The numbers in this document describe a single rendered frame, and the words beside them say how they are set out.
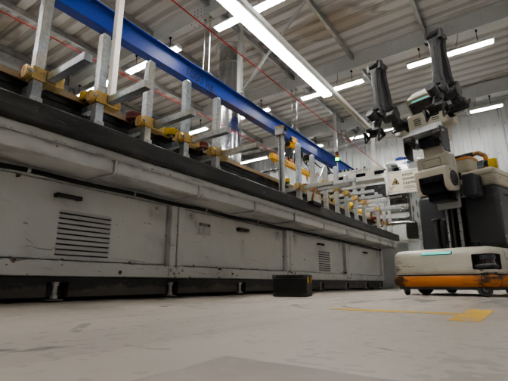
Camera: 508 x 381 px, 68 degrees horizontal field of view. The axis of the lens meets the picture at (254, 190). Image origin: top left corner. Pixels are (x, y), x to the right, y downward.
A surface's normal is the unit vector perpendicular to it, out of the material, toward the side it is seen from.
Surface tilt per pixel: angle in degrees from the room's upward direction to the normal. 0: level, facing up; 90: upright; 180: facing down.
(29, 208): 91
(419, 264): 90
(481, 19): 90
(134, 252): 92
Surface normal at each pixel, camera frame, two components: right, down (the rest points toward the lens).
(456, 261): -0.80, -0.14
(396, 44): -0.58, -0.19
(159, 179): 0.82, -0.14
